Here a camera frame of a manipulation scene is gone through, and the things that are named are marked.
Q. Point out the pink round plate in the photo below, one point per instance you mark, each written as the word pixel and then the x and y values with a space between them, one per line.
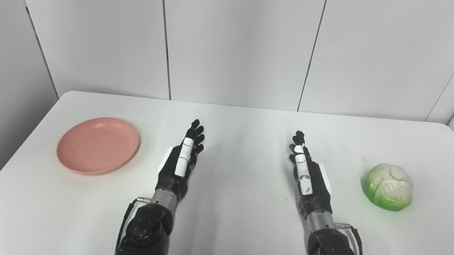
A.
pixel 98 145

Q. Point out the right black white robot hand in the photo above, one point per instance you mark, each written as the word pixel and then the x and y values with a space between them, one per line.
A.
pixel 312 185

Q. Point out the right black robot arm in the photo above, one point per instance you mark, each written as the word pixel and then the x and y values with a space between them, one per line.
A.
pixel 333 254

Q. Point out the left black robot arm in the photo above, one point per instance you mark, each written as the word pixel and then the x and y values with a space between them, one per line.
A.
pixel 146 234

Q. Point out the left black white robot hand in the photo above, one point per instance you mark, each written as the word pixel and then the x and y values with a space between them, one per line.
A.
pixel 175 171

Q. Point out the green white cabbage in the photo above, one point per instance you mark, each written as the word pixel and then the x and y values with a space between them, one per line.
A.
pixel 388 187

